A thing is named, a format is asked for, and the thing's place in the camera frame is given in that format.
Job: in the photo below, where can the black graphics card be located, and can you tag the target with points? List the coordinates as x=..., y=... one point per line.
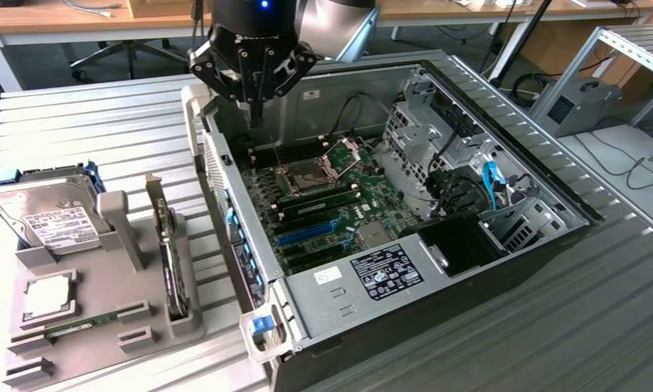
x=173, y=261

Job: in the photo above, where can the black tripod pole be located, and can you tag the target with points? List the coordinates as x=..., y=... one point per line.
x=525, y=34

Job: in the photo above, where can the grey control box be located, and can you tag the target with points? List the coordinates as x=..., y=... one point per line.
x=582, y=106

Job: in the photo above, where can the silver disk bay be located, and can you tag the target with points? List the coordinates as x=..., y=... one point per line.
x=522, y=228

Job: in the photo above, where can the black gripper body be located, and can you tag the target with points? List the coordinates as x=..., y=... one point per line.
x=253, y=32

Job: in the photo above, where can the silver chipset heatsink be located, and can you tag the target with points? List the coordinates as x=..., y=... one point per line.
x=374, y=236

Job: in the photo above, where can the aluminium frame table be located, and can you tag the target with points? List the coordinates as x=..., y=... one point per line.
x=635, y=45

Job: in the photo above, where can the blue case latch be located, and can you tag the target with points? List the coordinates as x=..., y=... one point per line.
x=261, y=325

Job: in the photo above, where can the cardboard box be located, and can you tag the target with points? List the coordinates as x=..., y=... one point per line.
x=157, y=8

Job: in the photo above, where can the silver hard disk drive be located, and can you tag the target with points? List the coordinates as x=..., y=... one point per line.
x=47, y=212

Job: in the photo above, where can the silver CPU chip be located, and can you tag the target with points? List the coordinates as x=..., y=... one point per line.
x=45, y=300

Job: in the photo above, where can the installed RAM stick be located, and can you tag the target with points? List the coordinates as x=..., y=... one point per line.
x=315, y=207

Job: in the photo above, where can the long wooden desk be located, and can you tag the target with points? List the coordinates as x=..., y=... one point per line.
x=439, y=12

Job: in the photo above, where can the silver power supply unit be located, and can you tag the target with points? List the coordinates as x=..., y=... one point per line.
x=326, y=302

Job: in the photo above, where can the CPU socket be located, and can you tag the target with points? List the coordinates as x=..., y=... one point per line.
x=303, y=179

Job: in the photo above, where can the silver drive cage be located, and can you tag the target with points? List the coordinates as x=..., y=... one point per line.
x=413, y=139

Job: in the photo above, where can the metal socket cover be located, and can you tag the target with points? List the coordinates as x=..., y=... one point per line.
x=349, y=143

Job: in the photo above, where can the thin locking lever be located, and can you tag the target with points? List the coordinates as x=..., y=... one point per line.
x=275, y=157

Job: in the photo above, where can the green motherboard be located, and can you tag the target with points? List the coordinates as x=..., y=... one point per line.
x=381, y=192

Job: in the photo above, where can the office chair base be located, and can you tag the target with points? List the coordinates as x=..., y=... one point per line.
x=133, y=49

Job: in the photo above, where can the black open PC case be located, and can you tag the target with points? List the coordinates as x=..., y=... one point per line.
x=467, y=326

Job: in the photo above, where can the blue expansion slot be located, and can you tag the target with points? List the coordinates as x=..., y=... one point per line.
x=303, y=233

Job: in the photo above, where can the black expansion slot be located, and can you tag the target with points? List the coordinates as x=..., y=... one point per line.
x=319, y=261
x=310, y=250

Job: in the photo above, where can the green loose RAM stick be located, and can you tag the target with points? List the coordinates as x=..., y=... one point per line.
x=75, y=326

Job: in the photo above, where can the grey parts rack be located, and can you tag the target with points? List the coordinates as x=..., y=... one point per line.
x=102, y=286

